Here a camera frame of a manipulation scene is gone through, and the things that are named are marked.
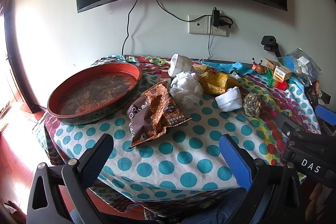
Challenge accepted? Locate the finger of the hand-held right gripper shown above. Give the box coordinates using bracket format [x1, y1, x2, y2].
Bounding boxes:
[314, 105, 336, 135]
[273, 111, 307, 137]

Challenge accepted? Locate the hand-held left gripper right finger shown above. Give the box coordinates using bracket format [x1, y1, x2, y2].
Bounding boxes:
[219, 134, 313, 224]

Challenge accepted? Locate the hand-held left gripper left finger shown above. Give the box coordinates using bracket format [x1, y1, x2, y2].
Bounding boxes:
[26, 133, 114, 224]

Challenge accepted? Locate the woven rope ball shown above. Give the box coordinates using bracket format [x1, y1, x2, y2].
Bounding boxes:
[243, 93, 262, 117]

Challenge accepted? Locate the white sock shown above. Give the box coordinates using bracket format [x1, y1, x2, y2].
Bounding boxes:
[167, 53, 193, 77]
[215, 87, 243, 112]

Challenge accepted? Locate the round red tray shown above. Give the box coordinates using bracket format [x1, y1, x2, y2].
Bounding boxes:
[47, 63, 143, 126]

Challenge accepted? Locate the brown snack packet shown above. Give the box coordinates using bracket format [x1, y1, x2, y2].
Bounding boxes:
[126, 80, 193, 149]

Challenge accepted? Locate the white plastic bag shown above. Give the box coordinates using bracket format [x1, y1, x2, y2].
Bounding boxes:
[171, 71, 204, 110]

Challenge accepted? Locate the green and red box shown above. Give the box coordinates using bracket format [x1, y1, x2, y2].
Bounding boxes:
[266, 69, 288, 91]

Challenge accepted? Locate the polka dot tablecloth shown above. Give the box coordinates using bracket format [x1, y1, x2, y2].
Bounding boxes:
[34, 54, 323, 217]

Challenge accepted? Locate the small yellow box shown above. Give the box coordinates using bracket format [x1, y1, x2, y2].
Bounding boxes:
[273, 65, 293, 82]

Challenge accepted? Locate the clear plastic bag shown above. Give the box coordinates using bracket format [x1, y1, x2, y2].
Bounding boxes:
[278, 48, 322, 83]

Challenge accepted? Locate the small cardboard box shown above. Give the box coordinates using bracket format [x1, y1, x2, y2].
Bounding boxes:
[264, 57, 281, 71]

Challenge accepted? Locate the brown crab figurine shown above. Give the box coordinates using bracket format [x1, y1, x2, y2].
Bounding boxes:
[251, 57, 267, 74]

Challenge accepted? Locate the blue cloth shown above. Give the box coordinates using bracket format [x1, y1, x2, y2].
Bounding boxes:
[191, 59, 264, 75]

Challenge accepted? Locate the plaid cloth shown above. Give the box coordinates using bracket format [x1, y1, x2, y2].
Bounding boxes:
[144, 210, 164, 221]

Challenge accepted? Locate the yellow crumpled packet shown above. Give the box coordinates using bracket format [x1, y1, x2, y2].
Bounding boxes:
[197, 70, 243, 95]

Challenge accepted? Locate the black power adapter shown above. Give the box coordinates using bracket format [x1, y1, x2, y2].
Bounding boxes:
[211, 7, 234, 29]

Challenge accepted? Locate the black small camera device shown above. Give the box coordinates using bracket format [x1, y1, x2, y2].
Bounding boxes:
[260, 35, 282, 58]

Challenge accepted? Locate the black adapter cable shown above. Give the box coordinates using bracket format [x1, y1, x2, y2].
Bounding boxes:
[207, 27, 214, 60]

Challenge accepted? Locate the dark wooden door frame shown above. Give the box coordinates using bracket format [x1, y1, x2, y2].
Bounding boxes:
[0, 0, 45, 115]

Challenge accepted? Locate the white wall socket plate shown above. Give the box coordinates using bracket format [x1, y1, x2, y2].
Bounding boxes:
[188, 14, 228, 37]

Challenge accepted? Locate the black television cable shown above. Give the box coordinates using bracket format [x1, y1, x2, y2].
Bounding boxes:
[121, 0, 140, 55]

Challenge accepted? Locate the black cable to socket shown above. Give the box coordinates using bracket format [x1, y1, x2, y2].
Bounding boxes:
[155, 0, 211, 22]

